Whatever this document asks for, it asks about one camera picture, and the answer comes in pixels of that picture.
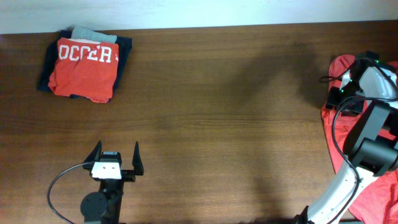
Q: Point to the folded grey garment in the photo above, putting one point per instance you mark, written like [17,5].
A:
[84,33]

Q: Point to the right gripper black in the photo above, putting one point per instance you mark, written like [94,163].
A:
[357,109]

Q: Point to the folded navy blue garment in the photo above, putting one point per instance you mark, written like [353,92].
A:
[125,46]

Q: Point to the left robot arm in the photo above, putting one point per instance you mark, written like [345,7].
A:
[104,205]

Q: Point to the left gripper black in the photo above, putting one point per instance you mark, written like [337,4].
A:
[130,177]

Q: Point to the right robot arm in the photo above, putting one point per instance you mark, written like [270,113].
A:
[363,101]

